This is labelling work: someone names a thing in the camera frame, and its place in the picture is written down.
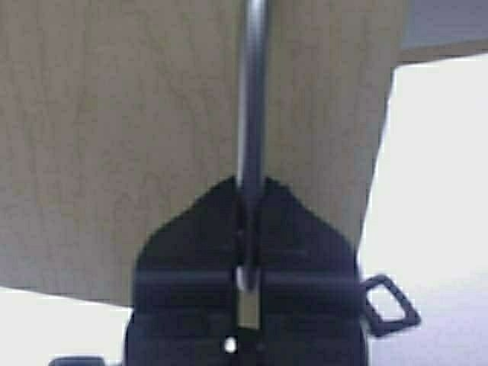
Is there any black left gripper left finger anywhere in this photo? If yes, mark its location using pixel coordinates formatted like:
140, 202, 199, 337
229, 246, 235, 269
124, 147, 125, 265
122, 176, 244, 365

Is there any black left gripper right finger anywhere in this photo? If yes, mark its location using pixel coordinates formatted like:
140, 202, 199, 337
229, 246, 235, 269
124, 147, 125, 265
259, 178, 368, 365

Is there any cabinet door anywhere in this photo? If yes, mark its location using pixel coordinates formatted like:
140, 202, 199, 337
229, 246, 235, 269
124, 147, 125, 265
1, 1, 409, 305

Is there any cabinet metal handle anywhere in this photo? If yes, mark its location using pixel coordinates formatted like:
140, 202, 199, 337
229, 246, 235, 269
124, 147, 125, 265
236, 1, 269, 292

